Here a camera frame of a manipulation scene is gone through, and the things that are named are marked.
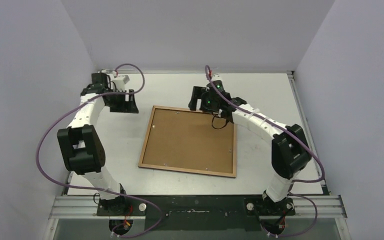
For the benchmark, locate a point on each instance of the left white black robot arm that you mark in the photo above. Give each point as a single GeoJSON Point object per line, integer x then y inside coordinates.
{"type": "Point", "coordinates": [82, 150]}

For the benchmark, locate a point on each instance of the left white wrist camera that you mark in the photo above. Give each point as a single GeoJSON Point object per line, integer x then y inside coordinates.
{"type": "Point", "coordinates": [119, 82]}

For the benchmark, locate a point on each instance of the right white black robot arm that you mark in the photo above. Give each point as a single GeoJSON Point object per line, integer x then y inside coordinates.
{"type": "Point", "coordinates": [289, 155]}

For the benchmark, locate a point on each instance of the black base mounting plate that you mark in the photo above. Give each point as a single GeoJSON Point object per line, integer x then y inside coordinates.
{"type": "Point", "coordinates": [196, 222]}

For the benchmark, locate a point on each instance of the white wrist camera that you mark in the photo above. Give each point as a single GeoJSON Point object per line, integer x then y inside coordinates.
{"type": "Point", "coordinates": [119, 82]}
{"type": "Point", "coordinates": [216, 79]}

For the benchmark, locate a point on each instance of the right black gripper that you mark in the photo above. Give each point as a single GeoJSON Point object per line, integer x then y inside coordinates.
{"type": "Point", "coordinates": [196, 99]}

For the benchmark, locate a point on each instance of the aluminium front rail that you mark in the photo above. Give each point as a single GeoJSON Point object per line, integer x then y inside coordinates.
{"type": "Point", "coordinates": [87, 207]}

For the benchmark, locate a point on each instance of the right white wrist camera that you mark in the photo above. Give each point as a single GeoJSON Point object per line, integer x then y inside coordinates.
{"type": "Point", "coordinates": [216, 79]}

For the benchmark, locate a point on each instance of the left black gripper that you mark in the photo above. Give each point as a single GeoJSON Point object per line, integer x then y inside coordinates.
{"type": "Point", "coordinates": [126, 106]}

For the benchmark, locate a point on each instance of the wooden picture frame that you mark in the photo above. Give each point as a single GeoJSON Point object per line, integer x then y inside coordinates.
{"type": "Point", "coordinates": [185, 170]}

